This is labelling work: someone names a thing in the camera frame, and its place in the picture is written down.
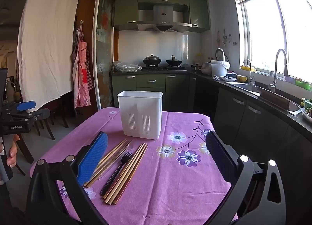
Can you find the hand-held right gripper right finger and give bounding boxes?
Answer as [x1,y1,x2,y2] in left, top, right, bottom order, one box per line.
[205,130,287,225]

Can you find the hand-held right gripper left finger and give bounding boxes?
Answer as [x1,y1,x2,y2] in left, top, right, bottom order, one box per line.
[26,132,109,225]

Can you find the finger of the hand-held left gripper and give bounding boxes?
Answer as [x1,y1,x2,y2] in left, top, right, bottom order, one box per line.
[10,100,36,113]
[11,108,51,125]

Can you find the clear plastic utensil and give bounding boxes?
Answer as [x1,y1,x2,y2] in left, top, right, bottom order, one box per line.
[96,141,133,181]

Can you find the black plastic fork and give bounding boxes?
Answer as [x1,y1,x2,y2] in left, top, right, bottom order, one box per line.
[100,152,134,196]

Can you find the pile of wooden chopsticks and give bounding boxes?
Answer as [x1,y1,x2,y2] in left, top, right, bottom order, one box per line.
[83,139,149,206]

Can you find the white plastic utensil holder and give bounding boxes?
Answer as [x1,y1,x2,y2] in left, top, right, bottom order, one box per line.
[117,91,163,140]

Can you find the person's left hand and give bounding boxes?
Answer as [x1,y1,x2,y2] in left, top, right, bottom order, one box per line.
[7,134,20,169]

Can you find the dark wooden chairs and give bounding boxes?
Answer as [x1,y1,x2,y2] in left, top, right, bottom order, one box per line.
[29,98,70,140]

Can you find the dark base cabinets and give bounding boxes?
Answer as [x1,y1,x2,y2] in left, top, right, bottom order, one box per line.
[190,76,312,225]

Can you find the pink checked apron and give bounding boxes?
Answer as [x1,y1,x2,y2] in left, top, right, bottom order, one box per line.
[71,21,94,109]

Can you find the white hanging sheet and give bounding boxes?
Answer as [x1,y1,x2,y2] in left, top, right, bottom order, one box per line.
[17,0,82,106]

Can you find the purple floral tablecloth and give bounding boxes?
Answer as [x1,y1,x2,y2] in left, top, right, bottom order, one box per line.
[30,107,239,225]

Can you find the steel sink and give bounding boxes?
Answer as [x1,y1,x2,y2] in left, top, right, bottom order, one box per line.
[225,82,301,116]

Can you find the small steel faucet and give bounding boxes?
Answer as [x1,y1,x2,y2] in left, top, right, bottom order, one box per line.
[242,59,255,85]

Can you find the white bucket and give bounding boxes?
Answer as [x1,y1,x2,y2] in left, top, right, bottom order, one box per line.
[211,60,231,78]

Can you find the white rice cooker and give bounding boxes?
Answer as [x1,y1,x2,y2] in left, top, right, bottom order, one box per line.
[202,48,226,75]

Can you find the green base cabinets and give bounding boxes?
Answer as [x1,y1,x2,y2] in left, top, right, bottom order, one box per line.
[111,73,195,112]

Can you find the tall steel faucet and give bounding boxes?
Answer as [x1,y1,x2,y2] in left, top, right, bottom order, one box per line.
[268,49,289,93]

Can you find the clear plastic bag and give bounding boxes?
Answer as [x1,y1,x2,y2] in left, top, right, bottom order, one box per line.
[113,61,142,72]

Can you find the sliding glass door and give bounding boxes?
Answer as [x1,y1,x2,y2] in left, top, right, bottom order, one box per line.
[93,0,116,111]

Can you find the condiment bottles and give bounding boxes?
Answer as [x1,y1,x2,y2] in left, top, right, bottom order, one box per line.
[195,53,215,66]

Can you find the gas stove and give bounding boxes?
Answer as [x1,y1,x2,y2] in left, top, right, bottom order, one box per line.
[141,65,187,71]

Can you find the green containers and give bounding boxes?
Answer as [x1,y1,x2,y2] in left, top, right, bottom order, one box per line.
[294,79,311,90]

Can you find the black wok with lid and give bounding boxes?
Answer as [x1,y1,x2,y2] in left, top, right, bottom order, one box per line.
[143,54,162,67]

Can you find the window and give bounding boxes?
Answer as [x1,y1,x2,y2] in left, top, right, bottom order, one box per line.
[241,0,312,79]

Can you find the green upper cabinets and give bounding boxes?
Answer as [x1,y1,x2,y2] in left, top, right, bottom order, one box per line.
[113,0,210,33]

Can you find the steel range hood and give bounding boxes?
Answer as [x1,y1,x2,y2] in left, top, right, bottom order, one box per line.
[137,4,193,33]

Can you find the black wok with handle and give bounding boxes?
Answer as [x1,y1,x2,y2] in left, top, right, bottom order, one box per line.
[166,55,183,67]

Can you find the wall stickers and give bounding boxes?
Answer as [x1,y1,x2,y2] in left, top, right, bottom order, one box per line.
[216,28,238,47]

